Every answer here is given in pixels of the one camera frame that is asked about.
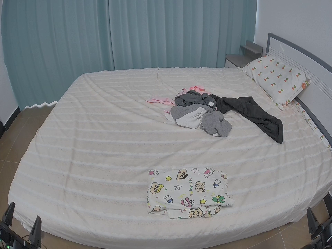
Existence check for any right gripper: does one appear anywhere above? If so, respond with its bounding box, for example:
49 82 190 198
307 193 332 249

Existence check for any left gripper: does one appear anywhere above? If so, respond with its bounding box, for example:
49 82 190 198
0 202 43 249

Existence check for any white printed pyjama top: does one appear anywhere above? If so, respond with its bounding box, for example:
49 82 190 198
146 167 234 219

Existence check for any black garment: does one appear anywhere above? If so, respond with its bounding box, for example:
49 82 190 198
214 95 284 144

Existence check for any bed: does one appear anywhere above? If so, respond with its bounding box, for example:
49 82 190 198
7 33 332 249

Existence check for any white printed pillow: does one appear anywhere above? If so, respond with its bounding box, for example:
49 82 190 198
242 54 311 110

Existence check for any grey and white garment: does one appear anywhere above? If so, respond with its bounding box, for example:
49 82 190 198
170 105 232 137

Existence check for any dark grey garment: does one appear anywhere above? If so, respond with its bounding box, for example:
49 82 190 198
174 90 218 111

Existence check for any grey bedside table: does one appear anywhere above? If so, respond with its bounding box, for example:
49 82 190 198
225 40 264 68

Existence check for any pink garment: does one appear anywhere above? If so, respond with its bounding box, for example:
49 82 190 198
146 85 208 120

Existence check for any blue-green curtain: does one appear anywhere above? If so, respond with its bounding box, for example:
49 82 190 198
1 0 114 108
108 0 258 70

